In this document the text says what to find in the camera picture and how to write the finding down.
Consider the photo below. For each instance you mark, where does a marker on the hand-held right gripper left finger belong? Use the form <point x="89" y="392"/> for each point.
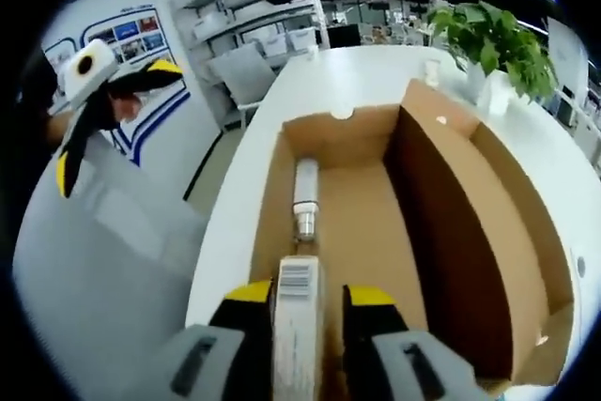
<point x="239" y="321"/>

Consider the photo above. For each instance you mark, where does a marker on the green potted plant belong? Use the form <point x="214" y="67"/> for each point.
<point x="493" y="39"/>

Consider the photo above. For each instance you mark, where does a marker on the white spray bottle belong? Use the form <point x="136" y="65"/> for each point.
<point x="306" y="189"/>

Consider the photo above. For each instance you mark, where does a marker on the person's left hand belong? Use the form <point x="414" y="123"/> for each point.
<point x="123" y="107"/>

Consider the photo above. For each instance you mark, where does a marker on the brown cardboard shoe box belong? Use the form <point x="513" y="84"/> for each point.
<point x="366" y="213"/>

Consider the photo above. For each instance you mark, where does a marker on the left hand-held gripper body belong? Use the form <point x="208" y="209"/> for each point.
<point x="89" y="79"/>

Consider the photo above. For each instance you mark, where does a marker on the small white cup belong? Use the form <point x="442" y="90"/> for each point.
<point x="432" y="73"/>

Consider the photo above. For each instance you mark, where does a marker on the blue white wall poster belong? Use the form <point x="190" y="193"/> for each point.
<point x="141" y="37"/>

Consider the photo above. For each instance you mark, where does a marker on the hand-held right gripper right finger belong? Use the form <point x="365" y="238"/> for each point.
<point x="371" y="321"/>

